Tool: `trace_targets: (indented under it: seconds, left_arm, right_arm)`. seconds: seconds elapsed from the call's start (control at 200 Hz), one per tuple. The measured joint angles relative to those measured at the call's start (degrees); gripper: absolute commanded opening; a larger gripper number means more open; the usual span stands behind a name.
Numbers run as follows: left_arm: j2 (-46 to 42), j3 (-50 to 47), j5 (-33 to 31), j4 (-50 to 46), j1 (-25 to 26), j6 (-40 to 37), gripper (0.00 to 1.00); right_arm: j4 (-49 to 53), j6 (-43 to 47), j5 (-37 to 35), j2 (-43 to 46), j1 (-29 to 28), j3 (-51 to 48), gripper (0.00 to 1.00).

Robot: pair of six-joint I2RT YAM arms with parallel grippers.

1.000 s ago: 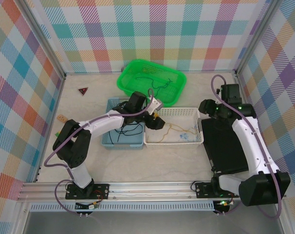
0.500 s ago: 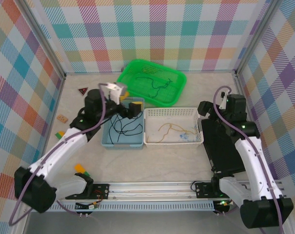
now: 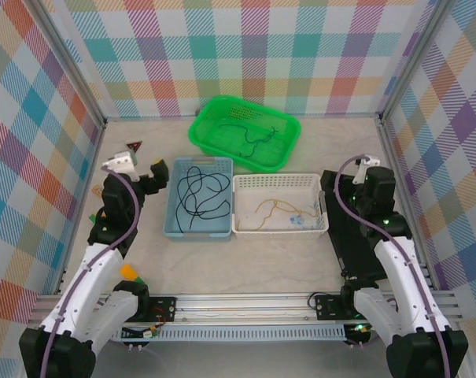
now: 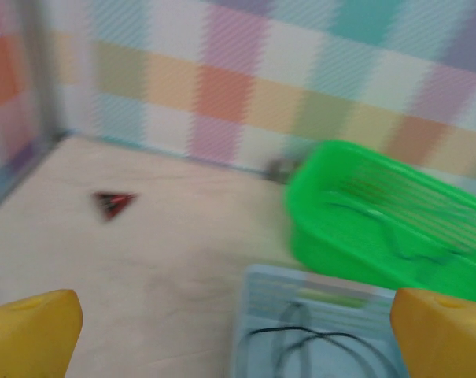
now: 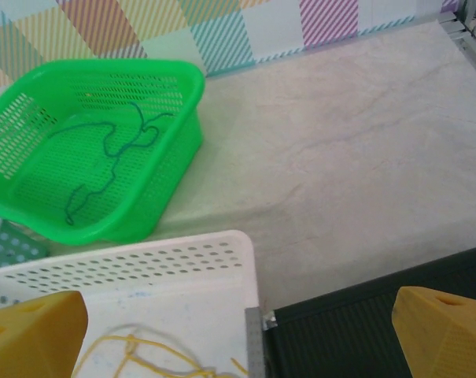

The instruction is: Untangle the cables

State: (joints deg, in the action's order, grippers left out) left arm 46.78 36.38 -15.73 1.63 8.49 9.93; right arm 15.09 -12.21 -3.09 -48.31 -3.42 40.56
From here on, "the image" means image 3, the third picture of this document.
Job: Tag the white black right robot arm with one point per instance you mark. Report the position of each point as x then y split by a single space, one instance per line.
403 267

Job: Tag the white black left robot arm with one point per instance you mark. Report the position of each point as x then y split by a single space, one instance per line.
92 271

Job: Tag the black red triangular token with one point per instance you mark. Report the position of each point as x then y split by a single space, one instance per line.
135 146

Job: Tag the short yellow green toy brick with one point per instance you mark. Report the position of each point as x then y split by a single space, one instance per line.
93 218

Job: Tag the black flat mat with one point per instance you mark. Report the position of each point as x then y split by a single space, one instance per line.
340 220

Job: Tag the green plastic basket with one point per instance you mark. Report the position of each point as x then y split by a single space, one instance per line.
222 145

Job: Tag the tall yellow green toy brick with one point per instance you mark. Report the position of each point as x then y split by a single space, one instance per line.
128 271

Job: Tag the light blue plastic basket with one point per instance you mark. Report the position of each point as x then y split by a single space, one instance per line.
214 228

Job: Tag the white plastic basket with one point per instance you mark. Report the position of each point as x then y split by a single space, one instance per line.
277 232

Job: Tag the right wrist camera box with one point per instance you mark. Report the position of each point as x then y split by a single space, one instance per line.
369 161

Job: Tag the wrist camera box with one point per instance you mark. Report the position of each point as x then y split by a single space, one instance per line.
121 161
369 161

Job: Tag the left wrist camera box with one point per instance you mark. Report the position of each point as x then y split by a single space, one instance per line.
121 161

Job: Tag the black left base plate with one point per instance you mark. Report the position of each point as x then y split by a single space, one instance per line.
163 307

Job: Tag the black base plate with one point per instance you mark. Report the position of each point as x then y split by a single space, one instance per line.
163 307
328 307

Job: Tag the aluminium frame post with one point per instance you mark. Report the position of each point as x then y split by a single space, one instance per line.
71 59
415 59

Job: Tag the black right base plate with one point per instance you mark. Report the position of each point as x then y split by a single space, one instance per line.
328 307

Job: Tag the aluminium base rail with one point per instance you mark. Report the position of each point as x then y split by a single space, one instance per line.
241 305

